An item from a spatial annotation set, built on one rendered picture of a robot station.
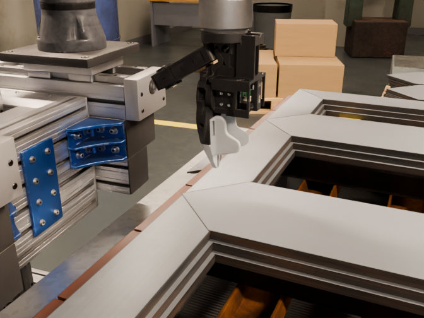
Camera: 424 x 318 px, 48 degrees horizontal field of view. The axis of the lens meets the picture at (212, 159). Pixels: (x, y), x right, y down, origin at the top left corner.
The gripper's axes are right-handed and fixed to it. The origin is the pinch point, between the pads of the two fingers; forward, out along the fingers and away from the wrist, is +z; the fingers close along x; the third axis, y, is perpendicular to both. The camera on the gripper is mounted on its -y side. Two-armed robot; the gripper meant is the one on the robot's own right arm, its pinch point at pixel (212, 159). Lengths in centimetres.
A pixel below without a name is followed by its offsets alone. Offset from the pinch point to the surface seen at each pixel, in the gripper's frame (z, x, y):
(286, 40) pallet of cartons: 36, 358, -87
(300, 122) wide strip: 7.2, 45.9, 3.2
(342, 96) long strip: 7, 74, 8
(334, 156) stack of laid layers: 10.1, 34.1, 13.7
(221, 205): 7.2, -1.3, 2.2
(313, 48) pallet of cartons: 43, 365, -64
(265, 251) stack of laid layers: 8.6, -9.0, 12.2
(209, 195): 7.2, 1.2, -1.1
